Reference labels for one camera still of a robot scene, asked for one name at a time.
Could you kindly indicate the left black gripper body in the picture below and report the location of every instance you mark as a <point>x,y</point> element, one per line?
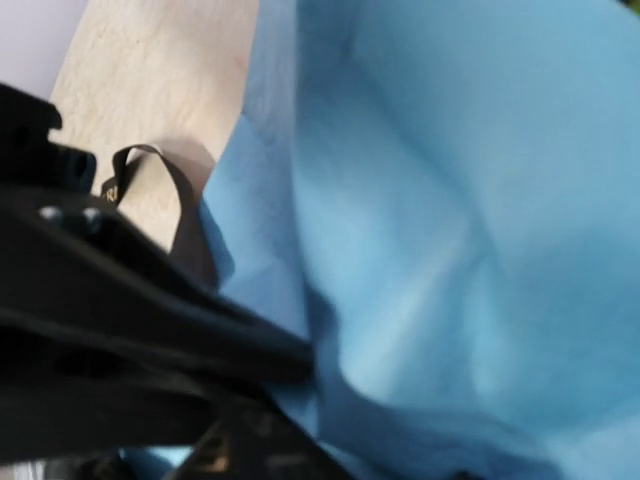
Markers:
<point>36,171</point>

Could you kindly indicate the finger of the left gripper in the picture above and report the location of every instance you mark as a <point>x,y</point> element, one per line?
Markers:
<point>73,268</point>
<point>65,401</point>

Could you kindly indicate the black ribbon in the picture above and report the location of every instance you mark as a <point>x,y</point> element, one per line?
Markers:
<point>159,187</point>

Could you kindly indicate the blue wrapping paper sheet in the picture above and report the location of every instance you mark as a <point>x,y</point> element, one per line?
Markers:
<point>443,198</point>

